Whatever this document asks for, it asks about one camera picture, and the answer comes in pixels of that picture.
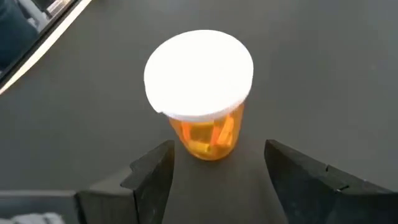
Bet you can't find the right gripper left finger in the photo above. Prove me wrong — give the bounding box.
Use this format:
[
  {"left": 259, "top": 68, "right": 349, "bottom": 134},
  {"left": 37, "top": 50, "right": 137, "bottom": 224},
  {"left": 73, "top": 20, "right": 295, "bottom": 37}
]
[{"left": 120, "top": 139, "right": 175, "bottom": 224}]

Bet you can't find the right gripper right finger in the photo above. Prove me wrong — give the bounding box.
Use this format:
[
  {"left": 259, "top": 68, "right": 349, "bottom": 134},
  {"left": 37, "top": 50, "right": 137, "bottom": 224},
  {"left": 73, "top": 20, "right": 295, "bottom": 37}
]
[{"left": 264, "top": 139, "right": 398, "bottom": 224}]

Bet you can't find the large amber pill bottle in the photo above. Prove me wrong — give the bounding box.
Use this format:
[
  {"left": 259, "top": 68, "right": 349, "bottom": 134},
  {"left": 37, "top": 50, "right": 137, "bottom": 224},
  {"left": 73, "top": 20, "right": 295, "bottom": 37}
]
[{"left": 143, "top": 29, "right": 254, "bottom": 162}]

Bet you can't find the person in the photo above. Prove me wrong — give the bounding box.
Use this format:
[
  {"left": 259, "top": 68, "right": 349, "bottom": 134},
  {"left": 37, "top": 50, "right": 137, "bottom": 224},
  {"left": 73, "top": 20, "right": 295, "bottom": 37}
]
[{"left": 0, "top": 0, "right": 40, "bottom": 71}]

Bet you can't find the black aluminium table frame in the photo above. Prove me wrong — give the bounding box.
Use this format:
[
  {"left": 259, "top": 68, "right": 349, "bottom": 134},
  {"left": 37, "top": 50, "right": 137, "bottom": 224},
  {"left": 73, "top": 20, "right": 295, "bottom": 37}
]
[{"left": 0, "top": 0, "right": 82, "bottom": 90}]

